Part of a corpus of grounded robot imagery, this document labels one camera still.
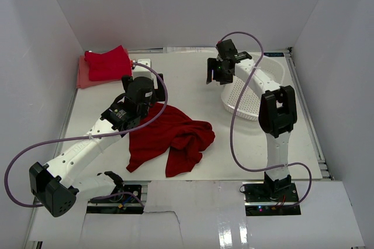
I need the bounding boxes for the dark red t-shirt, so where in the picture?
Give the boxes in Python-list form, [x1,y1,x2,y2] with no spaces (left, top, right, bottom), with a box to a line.
[126,105,215,178]

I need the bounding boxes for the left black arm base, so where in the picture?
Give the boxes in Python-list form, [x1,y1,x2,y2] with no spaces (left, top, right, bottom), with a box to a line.
[86,184,146,215]

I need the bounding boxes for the white perforated plastic basket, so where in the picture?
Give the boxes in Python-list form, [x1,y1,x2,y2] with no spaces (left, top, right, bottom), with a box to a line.
[221,54,285,121]

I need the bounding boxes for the papers at table back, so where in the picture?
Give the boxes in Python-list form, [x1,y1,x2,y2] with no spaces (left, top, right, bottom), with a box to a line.
[163,47,217,53]

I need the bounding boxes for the folded pink t-shirt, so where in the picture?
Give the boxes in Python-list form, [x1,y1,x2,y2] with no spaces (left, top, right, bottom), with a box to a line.
[76,56,96,89]

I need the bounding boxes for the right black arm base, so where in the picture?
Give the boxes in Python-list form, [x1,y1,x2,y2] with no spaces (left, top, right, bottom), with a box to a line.
[239,183,302,217]

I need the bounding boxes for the folded bright red t-shirt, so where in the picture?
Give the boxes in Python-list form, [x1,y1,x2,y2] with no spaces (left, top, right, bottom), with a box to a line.
[84,45,132,82]

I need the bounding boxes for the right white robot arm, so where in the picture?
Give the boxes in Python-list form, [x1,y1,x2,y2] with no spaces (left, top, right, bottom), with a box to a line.
[206,39,297,198]

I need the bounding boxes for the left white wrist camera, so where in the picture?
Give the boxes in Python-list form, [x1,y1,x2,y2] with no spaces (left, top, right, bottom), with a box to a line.
[132,58,152,79]

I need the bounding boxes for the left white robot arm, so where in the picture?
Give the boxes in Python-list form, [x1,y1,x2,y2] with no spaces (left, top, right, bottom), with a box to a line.
[29,75,167,217]

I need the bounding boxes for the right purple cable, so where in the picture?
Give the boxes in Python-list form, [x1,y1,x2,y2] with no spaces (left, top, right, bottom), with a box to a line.
[216,31,313,209]

